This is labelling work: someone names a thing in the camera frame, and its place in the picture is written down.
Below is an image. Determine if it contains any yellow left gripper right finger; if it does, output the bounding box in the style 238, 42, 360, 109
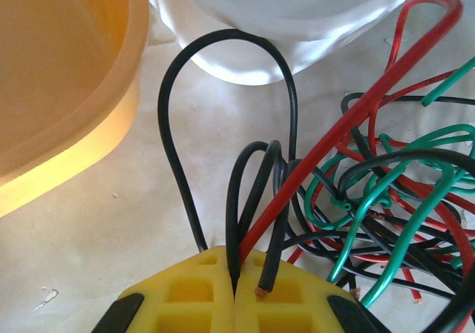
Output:
235, 249, 387, 333

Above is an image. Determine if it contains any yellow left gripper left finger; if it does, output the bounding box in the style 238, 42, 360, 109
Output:
91, 245, 237, 333

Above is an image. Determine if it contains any thick red cable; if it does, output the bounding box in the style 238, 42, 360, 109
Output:
239, 0, 465, 266

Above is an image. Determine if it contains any thin red cable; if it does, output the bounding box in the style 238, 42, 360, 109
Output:
285, 69, 475, 304

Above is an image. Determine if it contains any thin black cable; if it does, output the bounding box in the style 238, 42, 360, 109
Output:
281, 91, 475, 300

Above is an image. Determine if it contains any orange plastic bin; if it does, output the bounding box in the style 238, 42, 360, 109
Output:
0, 0, 152, 219

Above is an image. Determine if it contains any white plastic bin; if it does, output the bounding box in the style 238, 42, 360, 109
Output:
145, 0, 448, 86

